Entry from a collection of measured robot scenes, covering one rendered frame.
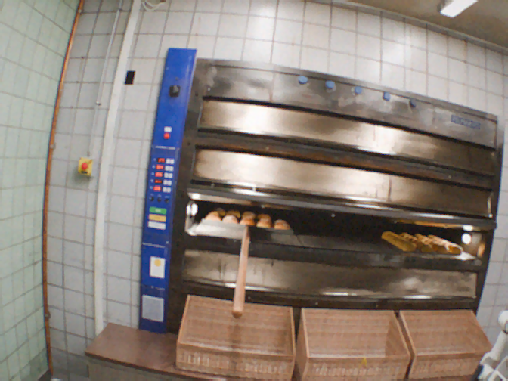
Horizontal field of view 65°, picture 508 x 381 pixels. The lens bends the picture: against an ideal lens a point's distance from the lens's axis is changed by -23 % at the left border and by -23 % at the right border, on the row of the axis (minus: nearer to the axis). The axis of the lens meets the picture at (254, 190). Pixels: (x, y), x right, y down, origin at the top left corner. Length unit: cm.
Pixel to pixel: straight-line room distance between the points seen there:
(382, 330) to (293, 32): 174
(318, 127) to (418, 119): 61
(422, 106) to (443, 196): 53
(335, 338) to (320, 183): 86
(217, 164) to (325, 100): 65
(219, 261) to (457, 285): 145
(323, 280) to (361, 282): 22
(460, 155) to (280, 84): 114
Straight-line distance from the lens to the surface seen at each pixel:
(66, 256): 281
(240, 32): 264
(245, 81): 259
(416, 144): 271
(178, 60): 259
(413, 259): 275
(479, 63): 300
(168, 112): 255
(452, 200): 280
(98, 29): 282
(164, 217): 256
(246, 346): 262
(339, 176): 259
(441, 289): 287
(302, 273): 262
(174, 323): 272
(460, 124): 286
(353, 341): 271
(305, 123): 257
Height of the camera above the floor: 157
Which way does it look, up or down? 3 degrees down
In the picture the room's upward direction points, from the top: 7 degrees clockwise
